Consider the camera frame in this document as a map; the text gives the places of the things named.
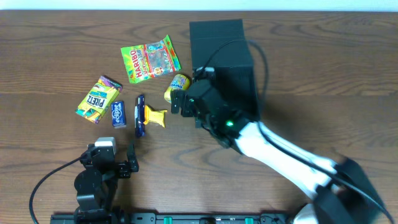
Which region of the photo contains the black open gift box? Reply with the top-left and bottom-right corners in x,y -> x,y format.
189,19 -> 259,118

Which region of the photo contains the Haribo gummy candy bag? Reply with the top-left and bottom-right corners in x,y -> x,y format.
121,35 -> 181,84

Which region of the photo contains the yellow Mentos gum bottle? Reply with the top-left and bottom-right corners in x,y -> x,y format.
164,74 -> 190,103

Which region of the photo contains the yellow candy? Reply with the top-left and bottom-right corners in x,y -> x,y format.
144,105 -> 167,128

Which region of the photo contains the blue Eclipse mint tin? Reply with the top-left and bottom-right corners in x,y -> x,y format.
111,101 -> 127,128

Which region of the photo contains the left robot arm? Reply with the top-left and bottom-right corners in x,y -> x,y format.
73,144 -> 139,224

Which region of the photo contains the dark blue candy bar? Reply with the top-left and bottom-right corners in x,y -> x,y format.
134,95 -> 145,138

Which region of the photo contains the Pretz snack box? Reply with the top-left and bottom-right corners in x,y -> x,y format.
75,76 -> 123,124

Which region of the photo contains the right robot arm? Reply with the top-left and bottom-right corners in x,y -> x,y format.
170,80 -> 394,223

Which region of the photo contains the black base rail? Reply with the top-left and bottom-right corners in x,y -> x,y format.
50,213 -> 289,224

